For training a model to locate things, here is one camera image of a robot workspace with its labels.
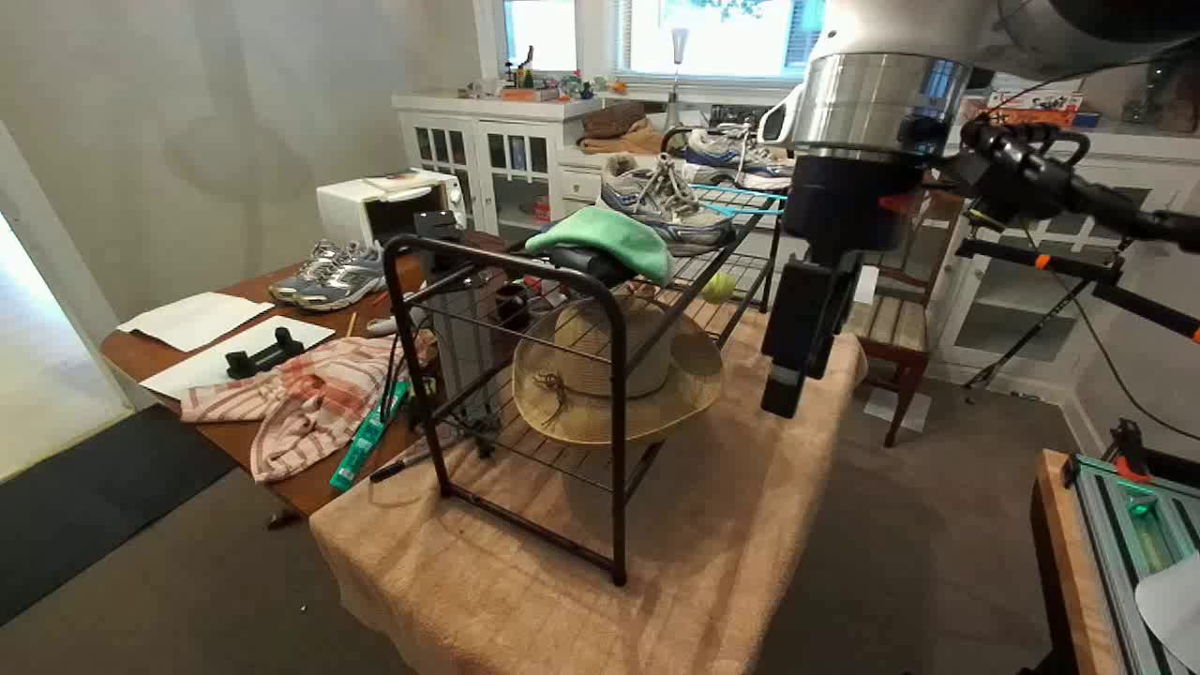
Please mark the red striped white jersey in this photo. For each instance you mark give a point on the red striped white jersey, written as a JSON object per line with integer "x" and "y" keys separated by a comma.
{"x": 313, "y": 401}

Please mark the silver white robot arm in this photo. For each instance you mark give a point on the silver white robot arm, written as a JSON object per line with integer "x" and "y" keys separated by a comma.
{"x": 903, "y": 89}

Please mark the small black dumbbell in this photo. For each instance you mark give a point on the small black dumbbell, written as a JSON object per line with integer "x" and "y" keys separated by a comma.
{"x": 264, "y": 353}

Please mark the brown fabric bag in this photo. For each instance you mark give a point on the brown fabric bag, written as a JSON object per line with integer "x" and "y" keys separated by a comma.
{"x": 618, "y": 127}

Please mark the white cabinet with drawers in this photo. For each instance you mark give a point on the white cabinet with drawers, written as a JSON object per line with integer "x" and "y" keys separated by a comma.
{"x": 513, "y": 154}

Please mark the white wall shelf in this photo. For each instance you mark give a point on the white wall shelf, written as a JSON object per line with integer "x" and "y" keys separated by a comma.
{"x": 998, "y": 314}

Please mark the bright window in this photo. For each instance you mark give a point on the bright window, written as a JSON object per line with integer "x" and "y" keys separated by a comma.
{"x": 714, "y": 32}

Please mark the aluminium rail frame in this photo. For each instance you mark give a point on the aluminium rail frame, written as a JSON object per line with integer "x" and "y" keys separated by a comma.
{"x": 1125, "y": 538}

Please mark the white open box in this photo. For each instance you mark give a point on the white open box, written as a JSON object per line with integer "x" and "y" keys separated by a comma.
{"x": 359, "y": 207}

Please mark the yellow-green tennis ball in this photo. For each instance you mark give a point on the yellow-green tennis ball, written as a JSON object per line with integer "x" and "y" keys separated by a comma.
{"x": 718, "y": 292}

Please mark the brown wooden chair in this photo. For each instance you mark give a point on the brown wooden chair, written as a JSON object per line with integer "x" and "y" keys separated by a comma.
{"x": 903, "y": 324}

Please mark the dark floor mat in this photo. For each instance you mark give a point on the dark floor mat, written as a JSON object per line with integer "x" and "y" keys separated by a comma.
{"x": 89, "y": 502}

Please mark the white paper sheet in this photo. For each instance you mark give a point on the white paper sheet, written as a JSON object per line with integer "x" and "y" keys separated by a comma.
{"x": 194, "y": 321}
{"x": 200, "y": 366}

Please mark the grey blue sneaker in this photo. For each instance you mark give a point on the grey blue sneaker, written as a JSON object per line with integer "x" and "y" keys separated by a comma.
{"x": 360, "y": 271}
{"x": 727, "y": 154}
{"x": 307, "y": 282}
{"x": 662, "y": 213}

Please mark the woven straw hat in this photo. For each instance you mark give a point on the woven straw hat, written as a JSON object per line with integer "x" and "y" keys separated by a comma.
{"x": 568, "y": 401}

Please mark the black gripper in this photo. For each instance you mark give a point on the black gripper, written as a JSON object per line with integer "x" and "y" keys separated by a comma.
{"x": 848, "y": 199}

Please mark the black tripod with orange clamps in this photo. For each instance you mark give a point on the black tripod with orange clamps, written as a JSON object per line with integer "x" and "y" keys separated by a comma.
{"x": 1038, "y": 182}

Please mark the white lamp on stand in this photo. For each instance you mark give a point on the white lamp on stand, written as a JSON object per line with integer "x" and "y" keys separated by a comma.
{"x": 675, "y": 49}

